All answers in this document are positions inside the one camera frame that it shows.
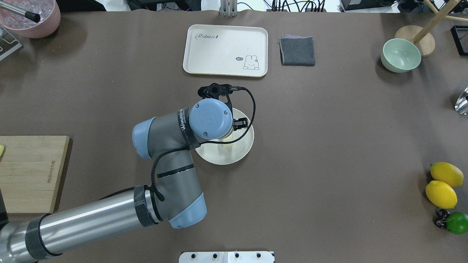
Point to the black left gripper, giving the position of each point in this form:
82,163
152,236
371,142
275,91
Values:
240,124

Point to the cream round plate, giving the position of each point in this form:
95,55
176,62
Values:
225,154

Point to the white steamed bun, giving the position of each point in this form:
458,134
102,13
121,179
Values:
227,138

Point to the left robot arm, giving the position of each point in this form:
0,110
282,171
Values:
174,194

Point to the cream rectangular tray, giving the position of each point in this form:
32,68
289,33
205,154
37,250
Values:
226,50

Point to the grey folded cloth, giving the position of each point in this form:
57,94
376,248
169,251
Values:
296,50

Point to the green bowl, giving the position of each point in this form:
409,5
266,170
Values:
400,55

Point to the wooden cup tree stand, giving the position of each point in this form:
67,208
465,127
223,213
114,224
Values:
421,37

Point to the yellow lemon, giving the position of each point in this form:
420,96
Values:
448,173
441,194

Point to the wooden cutting board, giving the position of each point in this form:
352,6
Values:
30,172

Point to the metal scoop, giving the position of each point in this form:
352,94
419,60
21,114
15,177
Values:
461,105

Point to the pink bowl with ice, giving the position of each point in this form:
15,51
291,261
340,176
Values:
48,10

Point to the metal muddler stick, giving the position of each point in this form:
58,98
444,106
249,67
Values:
20,11

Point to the green lime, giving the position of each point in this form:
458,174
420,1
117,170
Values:
456,223

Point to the white cup rack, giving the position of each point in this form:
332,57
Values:
8,43

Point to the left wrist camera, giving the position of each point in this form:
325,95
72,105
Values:
216,90

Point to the aluminium frame post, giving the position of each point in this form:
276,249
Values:
228,8

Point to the white camera pillar base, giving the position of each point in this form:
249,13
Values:
227,257

